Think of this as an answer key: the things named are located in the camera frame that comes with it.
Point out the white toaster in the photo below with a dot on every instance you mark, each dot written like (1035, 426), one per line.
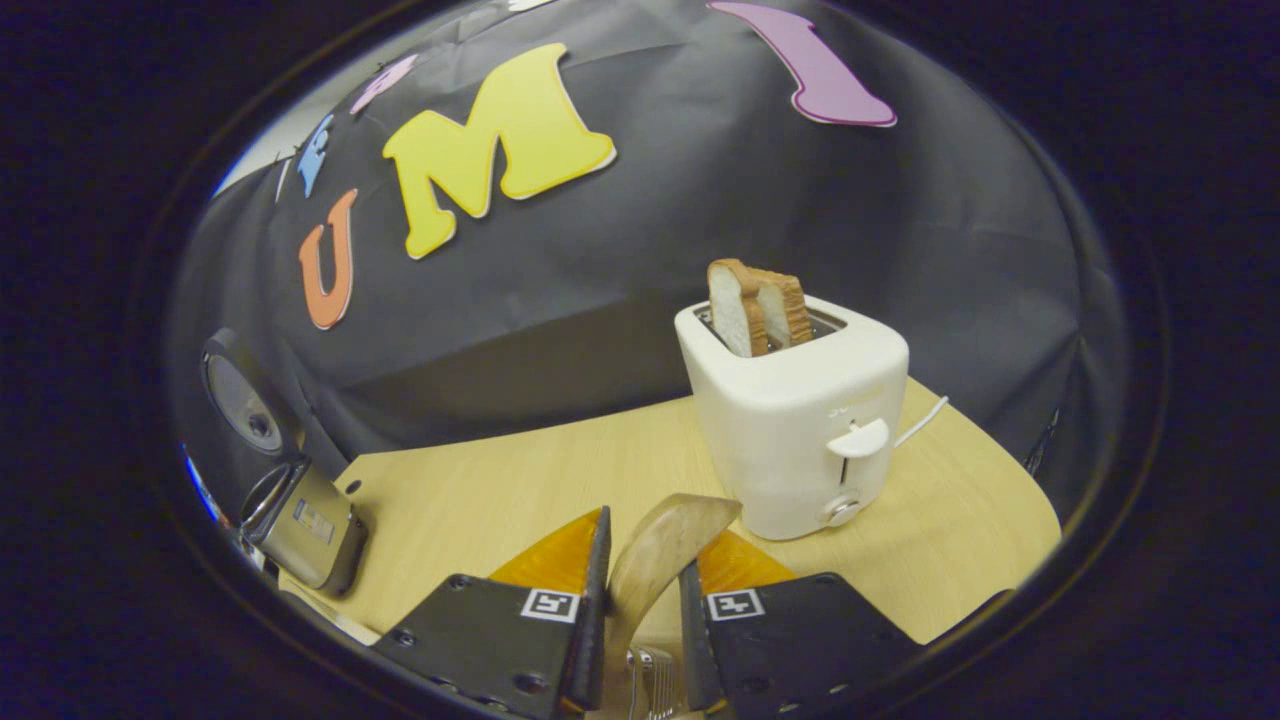
(790, 420)

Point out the dark grey rice cooker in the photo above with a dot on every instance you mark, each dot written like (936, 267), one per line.
(310, 525)

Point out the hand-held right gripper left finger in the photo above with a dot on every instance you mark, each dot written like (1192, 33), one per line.
(598, 620)

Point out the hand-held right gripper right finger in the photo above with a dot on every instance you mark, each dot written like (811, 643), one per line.
(690, 640)

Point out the computer monitor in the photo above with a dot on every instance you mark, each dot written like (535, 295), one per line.
(200, 490)

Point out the wooden spoon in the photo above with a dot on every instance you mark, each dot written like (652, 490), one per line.
(655, 550)

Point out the toast bread slice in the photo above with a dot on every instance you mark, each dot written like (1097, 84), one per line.
(730, 310)
(785, 305)

